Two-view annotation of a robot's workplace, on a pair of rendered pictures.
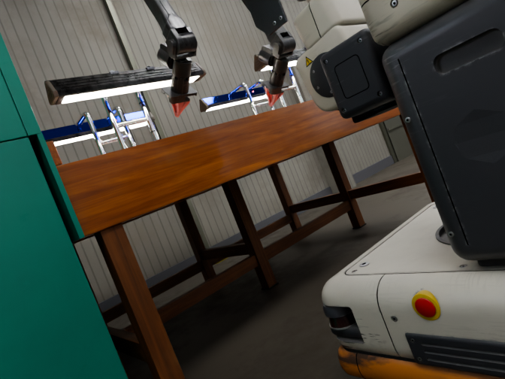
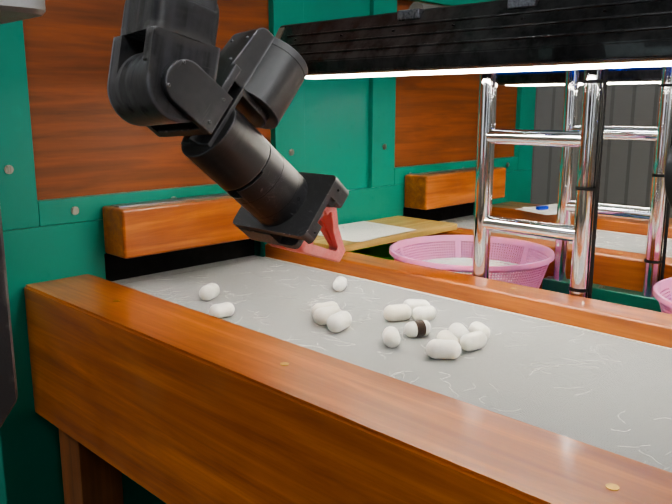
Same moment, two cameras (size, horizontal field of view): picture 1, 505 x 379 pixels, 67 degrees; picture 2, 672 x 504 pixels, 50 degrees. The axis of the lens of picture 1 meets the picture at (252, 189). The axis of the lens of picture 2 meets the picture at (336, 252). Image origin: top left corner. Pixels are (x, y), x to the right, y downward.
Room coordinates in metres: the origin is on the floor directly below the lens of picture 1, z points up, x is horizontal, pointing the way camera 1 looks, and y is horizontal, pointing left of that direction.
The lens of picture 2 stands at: (1.24, -0.56, 1.00)
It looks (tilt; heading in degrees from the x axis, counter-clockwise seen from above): 11 degrees down; 83
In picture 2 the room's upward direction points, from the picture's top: straight up
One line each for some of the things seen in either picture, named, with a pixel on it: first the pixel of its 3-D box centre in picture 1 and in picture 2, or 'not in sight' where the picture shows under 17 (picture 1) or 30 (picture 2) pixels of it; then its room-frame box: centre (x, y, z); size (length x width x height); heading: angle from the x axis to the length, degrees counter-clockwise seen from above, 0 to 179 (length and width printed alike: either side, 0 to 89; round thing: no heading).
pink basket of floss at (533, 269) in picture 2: not in sight; (469, 277); (1.60, 0.57, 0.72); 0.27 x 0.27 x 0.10
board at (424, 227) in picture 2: not in sight; (371, 232); (1.46, 0.74, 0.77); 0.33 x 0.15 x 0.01; 38
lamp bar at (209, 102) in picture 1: (240, 96); not in sight; (2.52, -0.15, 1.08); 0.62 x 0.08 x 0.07; 128
